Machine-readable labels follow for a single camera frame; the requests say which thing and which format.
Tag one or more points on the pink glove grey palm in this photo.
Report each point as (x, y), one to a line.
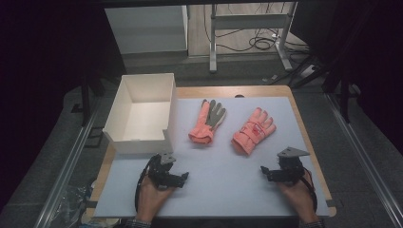
(201, 131)

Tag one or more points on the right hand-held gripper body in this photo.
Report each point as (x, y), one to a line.
(290, 167)

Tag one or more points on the black stand leg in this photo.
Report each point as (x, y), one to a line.
(85, 101)

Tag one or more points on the black table clip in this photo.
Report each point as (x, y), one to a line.
(331, 203)
(91, 204)

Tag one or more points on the person's right hand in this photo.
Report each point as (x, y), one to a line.
(297, 198)

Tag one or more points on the aluminium rail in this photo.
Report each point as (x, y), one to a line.
(68, 171)
(364, 161)

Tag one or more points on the white power strip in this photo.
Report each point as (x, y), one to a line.
(308, 71)

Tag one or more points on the white cabinet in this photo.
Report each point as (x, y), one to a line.
(145, 28)

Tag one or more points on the clear plastic bag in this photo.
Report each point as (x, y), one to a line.
(74, 202)

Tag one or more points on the white box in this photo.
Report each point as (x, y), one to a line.
(149, 117)

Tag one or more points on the grey metal desk frame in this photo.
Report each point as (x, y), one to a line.
(250, 21)

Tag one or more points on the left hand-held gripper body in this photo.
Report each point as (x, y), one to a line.
(160, 172)

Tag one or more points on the person's left hand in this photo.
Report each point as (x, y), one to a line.
(152, 199)

